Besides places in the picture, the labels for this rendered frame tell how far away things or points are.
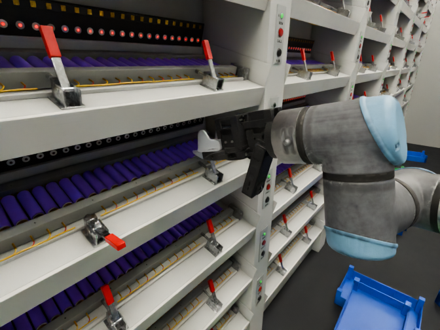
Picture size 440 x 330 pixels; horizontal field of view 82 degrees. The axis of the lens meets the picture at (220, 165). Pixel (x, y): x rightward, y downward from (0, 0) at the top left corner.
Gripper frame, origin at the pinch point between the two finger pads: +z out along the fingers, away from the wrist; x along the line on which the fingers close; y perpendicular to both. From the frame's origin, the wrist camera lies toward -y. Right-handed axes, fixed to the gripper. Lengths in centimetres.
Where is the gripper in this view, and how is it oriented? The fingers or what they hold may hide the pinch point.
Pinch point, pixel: (203, 152)
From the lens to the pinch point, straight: 57.4
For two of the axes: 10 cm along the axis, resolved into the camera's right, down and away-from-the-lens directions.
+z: -7.3, 0.0, 6.8
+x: -6.5, 2.9, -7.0
